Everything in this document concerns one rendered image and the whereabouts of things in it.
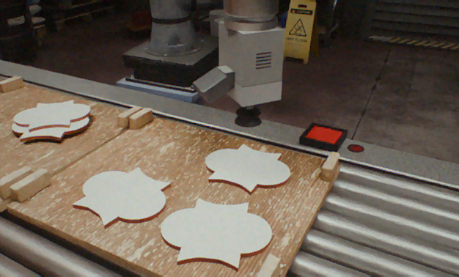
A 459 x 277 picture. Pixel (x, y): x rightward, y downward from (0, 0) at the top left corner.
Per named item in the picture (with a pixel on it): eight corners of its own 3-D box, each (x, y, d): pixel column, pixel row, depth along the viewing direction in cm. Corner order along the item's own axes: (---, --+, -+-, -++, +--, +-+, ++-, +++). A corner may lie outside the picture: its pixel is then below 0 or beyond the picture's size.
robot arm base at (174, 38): (171, 35, 134) (169, 4, 128) (208, 42, 126) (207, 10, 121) (139, 49, 123) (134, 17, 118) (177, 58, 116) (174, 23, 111)
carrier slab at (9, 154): (25, 89, 105) (23, 83, 104) (148, 123, 87) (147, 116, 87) (-131, 147, 78) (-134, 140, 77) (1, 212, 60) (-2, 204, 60)
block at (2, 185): (30, 177, 66) (26, 163, 65) (37, 181, 65) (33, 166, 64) (-4, 197, 61) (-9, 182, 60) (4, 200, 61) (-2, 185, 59)
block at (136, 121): (147, 118, 86) (146, 105, 85) (154, 119, 85) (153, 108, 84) (128, 129, 81) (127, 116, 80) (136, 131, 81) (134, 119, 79)
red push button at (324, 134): (313, 131, 85) (314, 125, 84) (342, 138, 83) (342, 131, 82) (303, 143, 80) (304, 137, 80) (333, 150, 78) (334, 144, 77)
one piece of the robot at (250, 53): (182, -3, 56) (187, 105, 64) (206, 8, 49) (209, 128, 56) (259, -9, 60) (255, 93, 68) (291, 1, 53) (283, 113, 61)
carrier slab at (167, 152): (150, 122, 88) (150, 116, 87) (340, 171, 71) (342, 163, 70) (8, 213, 60) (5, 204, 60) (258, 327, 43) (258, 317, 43)
